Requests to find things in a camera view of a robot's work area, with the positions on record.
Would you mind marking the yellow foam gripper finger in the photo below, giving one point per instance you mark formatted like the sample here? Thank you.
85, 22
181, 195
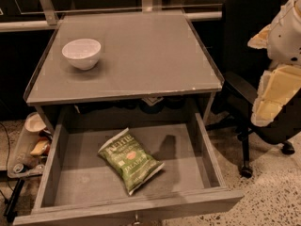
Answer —
275, 90
259, 41

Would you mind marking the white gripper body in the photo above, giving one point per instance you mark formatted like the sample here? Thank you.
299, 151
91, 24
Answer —
286, 37

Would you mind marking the green jalapeno chip bag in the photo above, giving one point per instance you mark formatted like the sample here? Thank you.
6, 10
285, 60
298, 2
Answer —
128, 158

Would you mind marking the grey cabinet with counter top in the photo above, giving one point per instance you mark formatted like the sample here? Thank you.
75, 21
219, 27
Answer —
144, 54

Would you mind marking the open grey top drawer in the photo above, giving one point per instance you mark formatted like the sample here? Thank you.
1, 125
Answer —
80, 188

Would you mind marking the black office chair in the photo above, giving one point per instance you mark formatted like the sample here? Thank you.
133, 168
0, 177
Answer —
242, 68

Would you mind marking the white ceramic bowl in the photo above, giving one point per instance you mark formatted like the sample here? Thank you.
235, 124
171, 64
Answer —
82, 54

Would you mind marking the metal railing with posts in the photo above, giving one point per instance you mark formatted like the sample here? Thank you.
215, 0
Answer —
103, 7

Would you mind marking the clear plastic bin of items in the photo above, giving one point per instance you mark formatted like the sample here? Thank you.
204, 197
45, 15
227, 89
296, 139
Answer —
32, 148

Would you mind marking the black floor stand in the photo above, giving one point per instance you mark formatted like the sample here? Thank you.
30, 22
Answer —
10, 212

